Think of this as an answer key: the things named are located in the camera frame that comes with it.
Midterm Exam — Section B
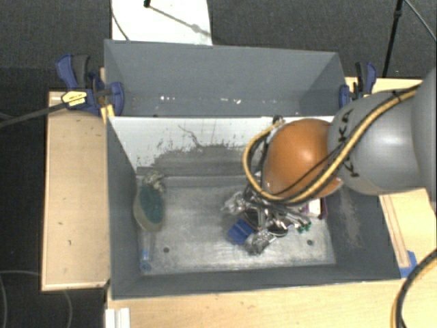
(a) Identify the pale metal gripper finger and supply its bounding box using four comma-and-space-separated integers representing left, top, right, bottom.
243, 230, 278, 256
221, 191, 254, 215

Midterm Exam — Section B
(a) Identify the blue ridged block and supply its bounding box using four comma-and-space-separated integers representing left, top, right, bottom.
226, 217, 255, 246

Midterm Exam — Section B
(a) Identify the grey metal bin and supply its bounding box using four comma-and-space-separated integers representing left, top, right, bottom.
103, 38, 402, 300

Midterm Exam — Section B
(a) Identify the pale wood board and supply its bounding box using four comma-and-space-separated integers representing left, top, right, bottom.
41, 87, 112, 292

